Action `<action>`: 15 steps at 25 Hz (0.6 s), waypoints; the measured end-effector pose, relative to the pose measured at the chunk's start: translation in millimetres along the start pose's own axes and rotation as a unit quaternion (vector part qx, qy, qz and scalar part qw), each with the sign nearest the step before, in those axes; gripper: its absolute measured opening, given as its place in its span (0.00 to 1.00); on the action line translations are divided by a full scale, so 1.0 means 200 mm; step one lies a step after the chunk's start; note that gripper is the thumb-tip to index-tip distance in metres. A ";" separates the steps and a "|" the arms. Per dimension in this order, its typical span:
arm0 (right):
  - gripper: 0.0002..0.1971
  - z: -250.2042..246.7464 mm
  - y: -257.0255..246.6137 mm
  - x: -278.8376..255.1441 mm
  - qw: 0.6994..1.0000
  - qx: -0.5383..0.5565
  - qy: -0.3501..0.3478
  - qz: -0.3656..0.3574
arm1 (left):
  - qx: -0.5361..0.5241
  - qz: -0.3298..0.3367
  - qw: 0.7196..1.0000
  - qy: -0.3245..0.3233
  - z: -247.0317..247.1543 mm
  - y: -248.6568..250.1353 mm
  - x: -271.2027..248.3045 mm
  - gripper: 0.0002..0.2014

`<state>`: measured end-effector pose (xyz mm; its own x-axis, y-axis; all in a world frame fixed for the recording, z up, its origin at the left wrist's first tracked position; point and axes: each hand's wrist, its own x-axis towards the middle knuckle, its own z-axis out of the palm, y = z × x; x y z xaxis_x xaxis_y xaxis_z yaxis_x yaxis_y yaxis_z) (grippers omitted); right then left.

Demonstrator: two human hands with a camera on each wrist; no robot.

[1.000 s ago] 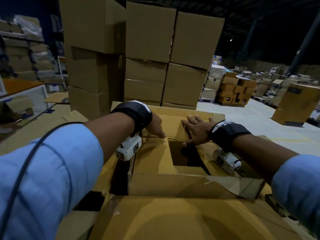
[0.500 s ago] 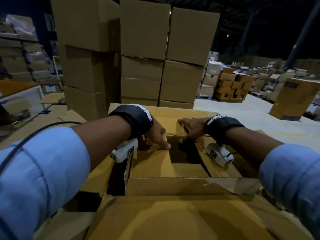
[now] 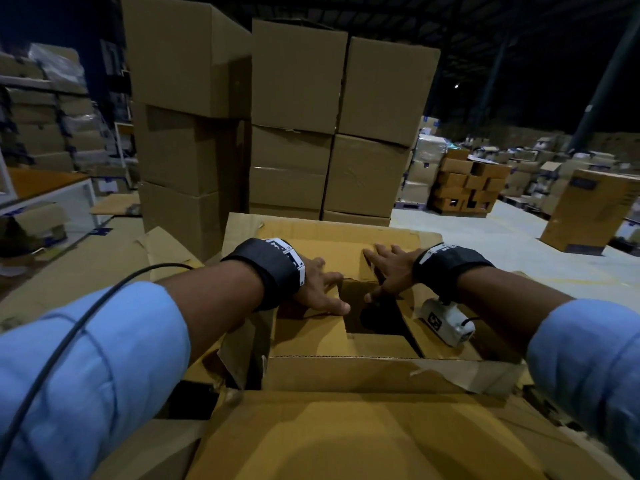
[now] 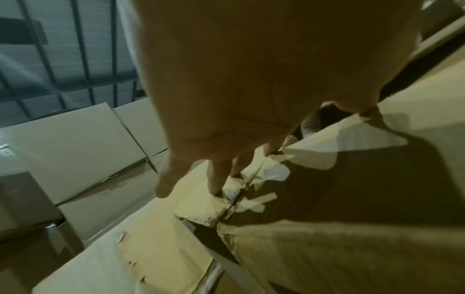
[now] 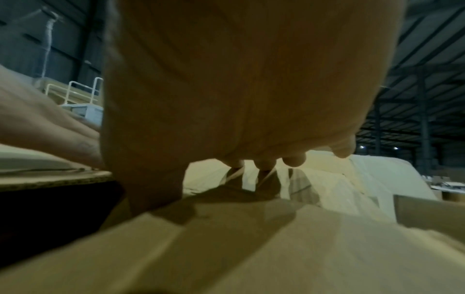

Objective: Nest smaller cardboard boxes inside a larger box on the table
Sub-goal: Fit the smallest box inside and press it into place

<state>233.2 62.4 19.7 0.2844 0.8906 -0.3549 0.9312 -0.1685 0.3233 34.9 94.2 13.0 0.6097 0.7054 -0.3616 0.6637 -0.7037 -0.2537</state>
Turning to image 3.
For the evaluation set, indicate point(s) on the person's right hand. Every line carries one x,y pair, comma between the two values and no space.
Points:
395,269

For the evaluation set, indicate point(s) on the person's left hand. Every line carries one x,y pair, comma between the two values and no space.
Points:
317,289

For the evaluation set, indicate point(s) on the dark brown cardboard carton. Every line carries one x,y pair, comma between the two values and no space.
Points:
310,339

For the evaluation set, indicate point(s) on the pale cardboard box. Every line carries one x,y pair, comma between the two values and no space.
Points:
240,227

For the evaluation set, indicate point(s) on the yellowish brown cardboard carton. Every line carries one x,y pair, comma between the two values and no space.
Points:
350,434

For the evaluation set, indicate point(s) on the large cardboard box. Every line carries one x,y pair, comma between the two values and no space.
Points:
150,444

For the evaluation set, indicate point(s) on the person's left forearm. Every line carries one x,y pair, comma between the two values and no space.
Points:
215,304

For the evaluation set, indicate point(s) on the person's right forearm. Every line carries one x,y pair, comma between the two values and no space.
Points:
510,304

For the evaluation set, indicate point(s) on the stack of pale taped boxes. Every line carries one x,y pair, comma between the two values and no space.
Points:
425,169

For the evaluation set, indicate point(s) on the stack of orange-brown boxes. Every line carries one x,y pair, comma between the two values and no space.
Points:
465,184

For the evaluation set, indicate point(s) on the pile of assorted warehouse boxes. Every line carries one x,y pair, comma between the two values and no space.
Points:
540,169

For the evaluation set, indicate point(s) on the blue pallet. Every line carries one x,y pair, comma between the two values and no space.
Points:
410,205

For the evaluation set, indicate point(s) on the tilted tan carton dark label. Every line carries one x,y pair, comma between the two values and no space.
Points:
590,214

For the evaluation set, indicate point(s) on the stack of tall brown cartons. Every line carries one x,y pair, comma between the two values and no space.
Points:
295,74

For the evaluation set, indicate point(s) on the light blue right sleeve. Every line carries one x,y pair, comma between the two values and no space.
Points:
590,364

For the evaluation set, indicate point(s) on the light blue sleeve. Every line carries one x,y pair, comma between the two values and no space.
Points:
100,374
590,364

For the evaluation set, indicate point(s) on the light blue left sleeve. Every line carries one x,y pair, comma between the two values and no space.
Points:
100,374

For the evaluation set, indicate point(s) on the dark steel column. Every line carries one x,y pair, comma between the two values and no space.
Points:
605,79

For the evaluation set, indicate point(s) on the crumpled brown floor carton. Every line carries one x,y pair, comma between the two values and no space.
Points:
35,224

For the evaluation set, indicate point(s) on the metal storage rack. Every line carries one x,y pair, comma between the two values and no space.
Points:
45,184

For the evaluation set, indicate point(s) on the pile of wrapped shelf cartons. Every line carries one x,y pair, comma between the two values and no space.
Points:
45,124

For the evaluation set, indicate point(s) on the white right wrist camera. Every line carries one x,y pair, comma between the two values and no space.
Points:
445,322

